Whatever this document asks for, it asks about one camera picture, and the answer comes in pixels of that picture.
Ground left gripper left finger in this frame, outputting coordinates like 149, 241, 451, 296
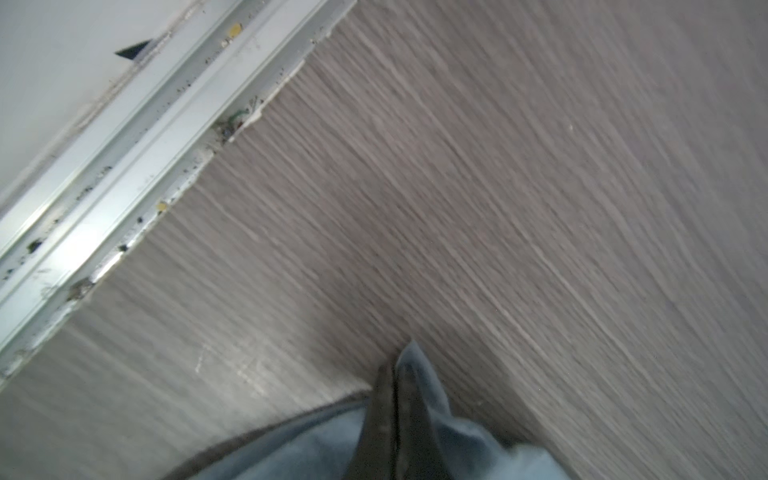
343, 363, 397, 480

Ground grey t shirt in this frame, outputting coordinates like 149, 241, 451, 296
191, 341, 569, 479

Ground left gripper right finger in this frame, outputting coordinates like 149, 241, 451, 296
395, 367, 450, 479

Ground aluminium frame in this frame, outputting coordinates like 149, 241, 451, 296
1, 1, 351, 383

